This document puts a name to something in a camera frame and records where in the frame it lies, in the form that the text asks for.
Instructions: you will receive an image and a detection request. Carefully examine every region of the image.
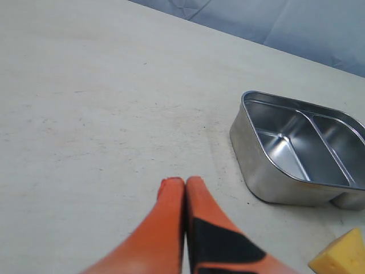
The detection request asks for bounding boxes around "grey-blue backdrop cloth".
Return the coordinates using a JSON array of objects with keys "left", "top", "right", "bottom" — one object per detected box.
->
[{"left": 138, "top": 0, "right": 364, "bottom": 76}]

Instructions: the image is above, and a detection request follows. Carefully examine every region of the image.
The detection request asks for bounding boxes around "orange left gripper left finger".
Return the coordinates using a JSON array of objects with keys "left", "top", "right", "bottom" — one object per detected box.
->
[{"left": 83, "top": 177, "right": 185, "bottom": 273}]

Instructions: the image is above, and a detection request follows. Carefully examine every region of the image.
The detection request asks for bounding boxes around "stainless steel lunch box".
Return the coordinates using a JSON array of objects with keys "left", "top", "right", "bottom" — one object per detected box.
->
[{"left": 230, "top": 91, "right": 364, "bottom": 211}]

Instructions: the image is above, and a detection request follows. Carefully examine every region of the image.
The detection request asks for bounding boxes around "yellow toy cheese wedge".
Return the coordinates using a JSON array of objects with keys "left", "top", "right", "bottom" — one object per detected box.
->
[{"left": 308, "top": 227, "right": 364, "bottom": 274}]

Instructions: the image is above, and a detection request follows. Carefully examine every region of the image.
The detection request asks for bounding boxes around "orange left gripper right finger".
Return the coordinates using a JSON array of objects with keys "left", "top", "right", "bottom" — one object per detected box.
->
[{"left": 186, "top": 176, "right": 281, "bottom": 273}]

